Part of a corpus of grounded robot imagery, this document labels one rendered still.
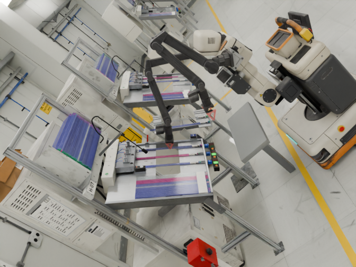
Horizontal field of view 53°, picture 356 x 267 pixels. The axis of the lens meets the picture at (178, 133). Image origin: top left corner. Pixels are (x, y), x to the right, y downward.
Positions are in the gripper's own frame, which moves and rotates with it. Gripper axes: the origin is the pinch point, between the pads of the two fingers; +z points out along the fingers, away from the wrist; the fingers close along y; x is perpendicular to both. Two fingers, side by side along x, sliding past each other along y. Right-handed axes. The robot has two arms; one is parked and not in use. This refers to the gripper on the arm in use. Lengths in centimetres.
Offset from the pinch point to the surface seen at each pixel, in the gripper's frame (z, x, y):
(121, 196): 0, -34, 52
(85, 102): -4, -81, -85
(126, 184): 0, -32, 40
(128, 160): -6.2, -31.1, 20.8
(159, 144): 1.1, -8.8, -8.0
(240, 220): 20, 44, 64
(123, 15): -3, -72, -440
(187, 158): 0.8, 12.9, 15.4
